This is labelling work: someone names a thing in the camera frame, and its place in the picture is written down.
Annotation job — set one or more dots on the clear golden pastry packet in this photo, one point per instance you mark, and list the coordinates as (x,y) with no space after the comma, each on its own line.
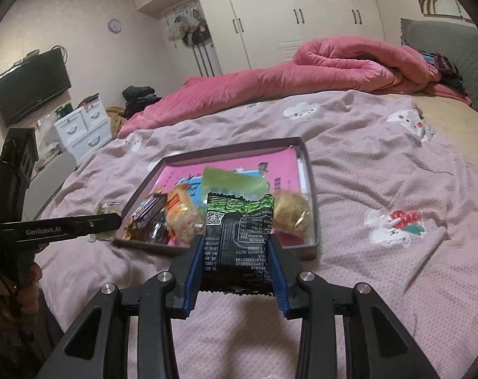
(290,213)

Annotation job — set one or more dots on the mauve printed blanket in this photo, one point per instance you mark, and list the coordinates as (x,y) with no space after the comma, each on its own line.
(381,166)

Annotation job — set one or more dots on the beige bed sheet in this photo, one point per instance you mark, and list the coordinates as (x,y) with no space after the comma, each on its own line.
(452,114)

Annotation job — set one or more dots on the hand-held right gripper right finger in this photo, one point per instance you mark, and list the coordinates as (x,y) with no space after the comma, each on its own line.
(280,280)

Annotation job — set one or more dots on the white drawer cabinet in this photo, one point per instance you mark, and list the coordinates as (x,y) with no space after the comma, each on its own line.
(85,134)

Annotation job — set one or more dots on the dark grey shallow box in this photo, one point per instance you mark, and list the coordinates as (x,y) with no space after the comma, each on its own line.
(313,213)

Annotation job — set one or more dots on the coat rack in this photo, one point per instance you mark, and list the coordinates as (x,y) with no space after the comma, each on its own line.
(193,27)

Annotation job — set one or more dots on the striped clothes pile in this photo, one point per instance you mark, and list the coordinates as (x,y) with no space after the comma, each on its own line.
(446,67)

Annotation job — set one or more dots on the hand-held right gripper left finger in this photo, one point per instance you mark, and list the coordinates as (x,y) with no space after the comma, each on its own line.
(193,276)

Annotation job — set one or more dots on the brown plush toy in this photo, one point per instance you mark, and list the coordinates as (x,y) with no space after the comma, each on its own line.
(114,120)

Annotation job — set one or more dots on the round wall clock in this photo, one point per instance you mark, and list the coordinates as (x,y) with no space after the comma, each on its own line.
(114,25)

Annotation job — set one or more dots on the grey padded headboard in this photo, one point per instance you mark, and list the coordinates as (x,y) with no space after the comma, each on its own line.
(459,55)

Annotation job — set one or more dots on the pink quilt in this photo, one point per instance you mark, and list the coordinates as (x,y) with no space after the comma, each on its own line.
(302,75)

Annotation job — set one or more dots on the black and green snack packet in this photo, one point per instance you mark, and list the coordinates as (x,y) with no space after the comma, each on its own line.
(239,241)

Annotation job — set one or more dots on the person's left hand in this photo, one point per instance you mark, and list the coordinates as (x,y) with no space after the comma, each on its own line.
(30,284)

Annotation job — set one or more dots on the orange cracker packet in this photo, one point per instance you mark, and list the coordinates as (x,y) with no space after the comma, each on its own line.
(181,213)

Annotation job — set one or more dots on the light green snack packet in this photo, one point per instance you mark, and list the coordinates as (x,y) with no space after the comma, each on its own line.
(231,183)

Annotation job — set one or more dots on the small yellow snack packet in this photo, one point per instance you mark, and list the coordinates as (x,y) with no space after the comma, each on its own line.
(104,208)

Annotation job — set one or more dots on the brown chocolate bar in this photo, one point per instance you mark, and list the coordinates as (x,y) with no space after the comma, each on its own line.
(146,215)

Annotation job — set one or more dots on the white wardrobe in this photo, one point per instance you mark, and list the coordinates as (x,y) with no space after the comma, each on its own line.
(321,15)

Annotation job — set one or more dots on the dark clothes pile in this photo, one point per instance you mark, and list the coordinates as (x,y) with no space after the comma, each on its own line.
(138,96)

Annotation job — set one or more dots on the dark green box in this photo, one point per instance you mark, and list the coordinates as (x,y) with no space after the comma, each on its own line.
(64,110)

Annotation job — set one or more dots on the pink book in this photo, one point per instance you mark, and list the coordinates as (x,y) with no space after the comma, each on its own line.
(223,164)

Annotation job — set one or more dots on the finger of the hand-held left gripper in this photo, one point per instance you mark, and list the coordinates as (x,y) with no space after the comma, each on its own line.
(97,223)

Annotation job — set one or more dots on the black flat television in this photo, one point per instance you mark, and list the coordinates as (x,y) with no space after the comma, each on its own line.
(30,87)

